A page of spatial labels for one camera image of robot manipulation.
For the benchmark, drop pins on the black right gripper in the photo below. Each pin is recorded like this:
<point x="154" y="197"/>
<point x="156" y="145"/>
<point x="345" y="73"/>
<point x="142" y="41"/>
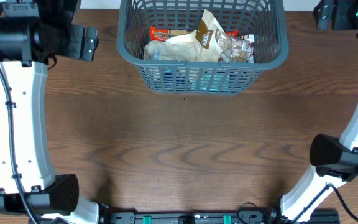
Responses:
<point x="324" y="14"/>

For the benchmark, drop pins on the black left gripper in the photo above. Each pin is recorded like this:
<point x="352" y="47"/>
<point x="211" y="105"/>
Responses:
<point x="71" y="49"/>

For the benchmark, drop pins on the spaghetti packet red ends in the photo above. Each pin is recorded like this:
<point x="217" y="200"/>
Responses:
<point x="164" y="34"/>

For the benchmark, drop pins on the beige pouch with window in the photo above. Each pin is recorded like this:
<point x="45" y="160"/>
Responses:
<point x="179" y="48"/>

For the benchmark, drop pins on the Pantree cookie pouch printed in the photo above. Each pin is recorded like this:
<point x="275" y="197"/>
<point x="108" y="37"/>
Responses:
<point x="212" y="44"/>

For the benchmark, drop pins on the teal snack packet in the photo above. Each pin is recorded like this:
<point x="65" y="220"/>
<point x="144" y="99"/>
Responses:
<point x="207" y="81"/>

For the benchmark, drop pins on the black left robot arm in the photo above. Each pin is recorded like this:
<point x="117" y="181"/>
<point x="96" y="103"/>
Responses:
<point x="33" y="34"/>

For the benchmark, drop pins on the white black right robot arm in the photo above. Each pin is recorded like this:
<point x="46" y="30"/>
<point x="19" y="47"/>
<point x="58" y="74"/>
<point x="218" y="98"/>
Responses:
<point x="334" y="161"/>

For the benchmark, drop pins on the grey plastic basket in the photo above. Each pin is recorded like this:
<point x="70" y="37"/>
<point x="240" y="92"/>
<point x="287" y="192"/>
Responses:
<point x="264" y="19"/>

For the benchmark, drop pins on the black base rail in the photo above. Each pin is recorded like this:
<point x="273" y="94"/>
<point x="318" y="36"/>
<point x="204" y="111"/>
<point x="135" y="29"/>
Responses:
<point x="245" y="216"/>

